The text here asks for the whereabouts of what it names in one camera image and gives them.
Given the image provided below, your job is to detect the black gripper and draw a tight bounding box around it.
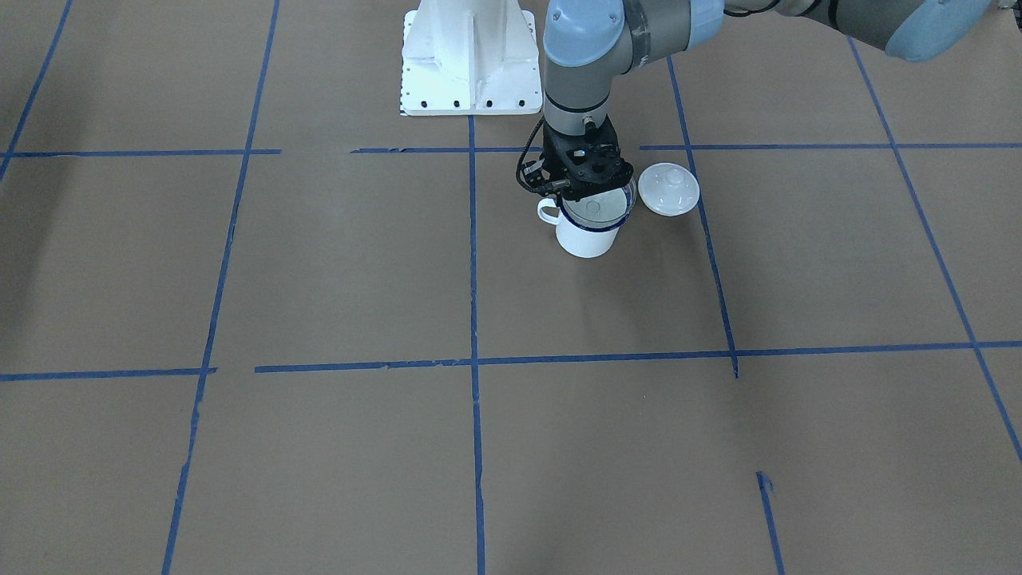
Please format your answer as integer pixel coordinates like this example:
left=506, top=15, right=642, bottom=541
left=517, top=116, right=635, bottom=201

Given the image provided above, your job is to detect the white round lid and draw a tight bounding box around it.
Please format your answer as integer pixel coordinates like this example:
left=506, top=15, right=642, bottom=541
left=638, top=161, right=701, bottom=217

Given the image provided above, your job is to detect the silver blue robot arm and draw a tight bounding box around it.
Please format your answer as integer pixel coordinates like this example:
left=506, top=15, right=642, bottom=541
left=515, top=1, right=989, bottom=201

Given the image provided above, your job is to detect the white enamel cup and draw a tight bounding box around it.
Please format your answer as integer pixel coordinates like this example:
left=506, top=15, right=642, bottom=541
left=537, top=199, right=623, bottom=258

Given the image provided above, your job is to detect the brown paper table cover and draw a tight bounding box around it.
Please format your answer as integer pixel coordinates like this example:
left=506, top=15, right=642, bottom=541
left=2, top=1, right=1021, bottom=574

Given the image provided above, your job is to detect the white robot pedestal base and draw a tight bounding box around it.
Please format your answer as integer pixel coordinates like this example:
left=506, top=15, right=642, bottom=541
left=399, top=1, right=543, bottom=117

